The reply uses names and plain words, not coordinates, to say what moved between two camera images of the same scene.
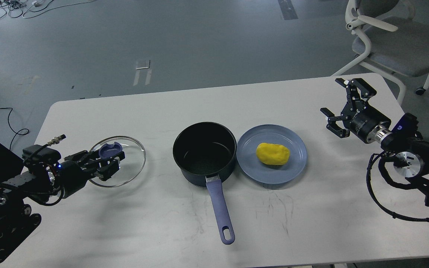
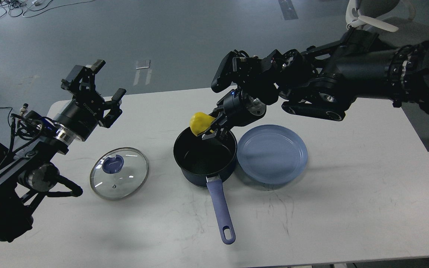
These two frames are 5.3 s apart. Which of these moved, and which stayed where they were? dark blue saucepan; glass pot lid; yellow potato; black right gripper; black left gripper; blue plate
Moved: black left gripper; black right gripper; glass pot lid; yellow potato
Stayed: blue plate; dark blue saucepan
